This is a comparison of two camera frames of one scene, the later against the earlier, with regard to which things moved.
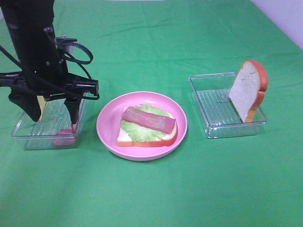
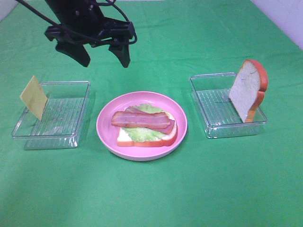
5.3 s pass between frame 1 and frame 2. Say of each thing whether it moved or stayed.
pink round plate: stayed
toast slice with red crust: stayed
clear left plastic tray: stayed
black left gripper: moved
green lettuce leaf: stayed
